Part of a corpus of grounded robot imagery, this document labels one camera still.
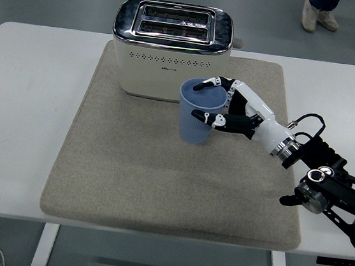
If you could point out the person's shoe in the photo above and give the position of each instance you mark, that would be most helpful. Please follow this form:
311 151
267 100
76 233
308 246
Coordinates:
329 20
309 14

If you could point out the black table control panel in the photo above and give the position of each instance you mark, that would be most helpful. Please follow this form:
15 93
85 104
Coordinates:
342 263

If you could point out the blue plastic cup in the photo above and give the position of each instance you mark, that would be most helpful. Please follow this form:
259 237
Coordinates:
194 130

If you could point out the person's legs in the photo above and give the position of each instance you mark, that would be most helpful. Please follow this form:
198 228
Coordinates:
324 1

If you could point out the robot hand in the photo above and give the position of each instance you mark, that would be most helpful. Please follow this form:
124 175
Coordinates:
267 130

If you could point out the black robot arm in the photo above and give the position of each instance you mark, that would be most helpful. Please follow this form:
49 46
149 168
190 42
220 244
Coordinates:
335 186

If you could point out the cream and chrome toaster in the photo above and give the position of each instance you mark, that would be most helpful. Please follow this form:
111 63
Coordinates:
158 79

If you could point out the beige felt mat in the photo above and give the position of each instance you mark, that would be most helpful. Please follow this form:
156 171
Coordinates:
134 173

